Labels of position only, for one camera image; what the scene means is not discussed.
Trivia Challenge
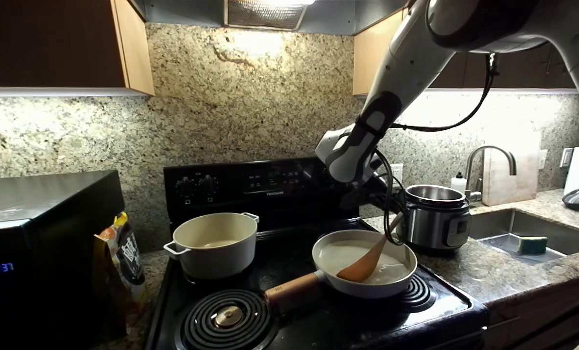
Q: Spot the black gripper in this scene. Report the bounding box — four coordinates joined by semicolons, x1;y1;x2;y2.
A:
345;176;409;230

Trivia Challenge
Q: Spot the wooden spatula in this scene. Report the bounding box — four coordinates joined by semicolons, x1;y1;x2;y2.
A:
333;217;405;285

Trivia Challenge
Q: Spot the stainless steel pressure cooker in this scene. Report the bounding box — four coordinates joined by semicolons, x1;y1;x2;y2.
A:
392;184;473;254

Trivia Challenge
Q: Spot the small soap bottle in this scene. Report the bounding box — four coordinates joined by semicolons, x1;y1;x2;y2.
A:
448;170;469;197

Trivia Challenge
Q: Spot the black coil burner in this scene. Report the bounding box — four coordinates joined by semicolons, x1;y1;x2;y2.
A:
178;289;279;350
394;275;436;314

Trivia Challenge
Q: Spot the chrome faucet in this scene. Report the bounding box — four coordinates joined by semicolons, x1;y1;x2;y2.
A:
464;145;518;205

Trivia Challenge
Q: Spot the black electric stove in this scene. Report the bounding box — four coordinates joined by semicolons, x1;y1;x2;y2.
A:
141;155;489;350

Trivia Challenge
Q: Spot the white cutting board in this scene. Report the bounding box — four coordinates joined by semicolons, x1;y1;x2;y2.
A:
481;133;541;207

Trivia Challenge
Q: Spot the green sponge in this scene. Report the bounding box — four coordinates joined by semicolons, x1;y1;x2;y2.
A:
518;236;549;258

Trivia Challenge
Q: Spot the stainless steel sink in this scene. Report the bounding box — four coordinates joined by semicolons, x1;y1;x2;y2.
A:
465;209;579;265

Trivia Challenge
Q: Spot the dark wooden upper cabinet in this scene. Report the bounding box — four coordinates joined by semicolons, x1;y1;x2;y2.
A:
0;0;155;100
351;0;579;98

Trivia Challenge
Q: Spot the steel range hood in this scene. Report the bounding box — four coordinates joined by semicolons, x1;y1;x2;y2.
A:
129;0;411;40

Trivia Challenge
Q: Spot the dark snack bag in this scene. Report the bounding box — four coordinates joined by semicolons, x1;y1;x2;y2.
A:
90;211;147;308

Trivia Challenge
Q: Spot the black microwave oven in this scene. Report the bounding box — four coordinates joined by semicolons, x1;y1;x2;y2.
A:
0;170;127;350

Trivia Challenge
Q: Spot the cream frying pan wooden handle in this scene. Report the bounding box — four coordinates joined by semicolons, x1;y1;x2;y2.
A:
261;228;419;308

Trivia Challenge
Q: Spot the cream pot with handles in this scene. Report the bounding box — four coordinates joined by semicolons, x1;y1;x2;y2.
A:
160;211;260;283

